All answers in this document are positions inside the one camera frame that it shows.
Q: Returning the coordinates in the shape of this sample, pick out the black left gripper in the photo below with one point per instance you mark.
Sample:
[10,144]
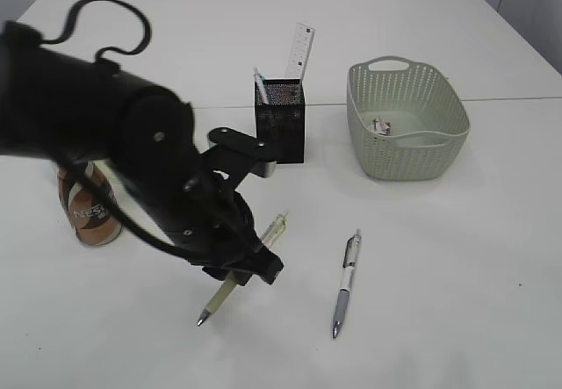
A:
[211,226]

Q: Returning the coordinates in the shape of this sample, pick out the yellow grip pen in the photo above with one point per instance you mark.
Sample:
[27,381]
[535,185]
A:
[268,238]

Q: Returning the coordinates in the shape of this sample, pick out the brown Nescafe coffee bottle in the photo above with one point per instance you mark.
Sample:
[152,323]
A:
[91,221]

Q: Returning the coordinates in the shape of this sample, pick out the white grey pen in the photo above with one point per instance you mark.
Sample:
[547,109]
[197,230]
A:
[349,266]

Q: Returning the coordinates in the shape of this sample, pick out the blue patterned pen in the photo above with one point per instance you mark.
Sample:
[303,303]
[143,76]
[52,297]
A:
[258,78]

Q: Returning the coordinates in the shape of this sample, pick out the large paper ball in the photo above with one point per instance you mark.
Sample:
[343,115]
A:
[380,126]

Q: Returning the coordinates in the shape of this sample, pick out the clear plastic ruler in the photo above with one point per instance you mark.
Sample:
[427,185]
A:
[300,51]

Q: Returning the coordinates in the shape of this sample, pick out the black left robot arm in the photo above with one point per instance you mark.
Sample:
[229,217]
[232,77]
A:
[57,107]

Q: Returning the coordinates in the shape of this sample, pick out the black mesh pen holder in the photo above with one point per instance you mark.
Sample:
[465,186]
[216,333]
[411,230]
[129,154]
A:
[282,121]

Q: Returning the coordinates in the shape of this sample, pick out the green plastic woven basket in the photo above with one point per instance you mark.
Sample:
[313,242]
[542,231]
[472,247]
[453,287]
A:
[429,122]

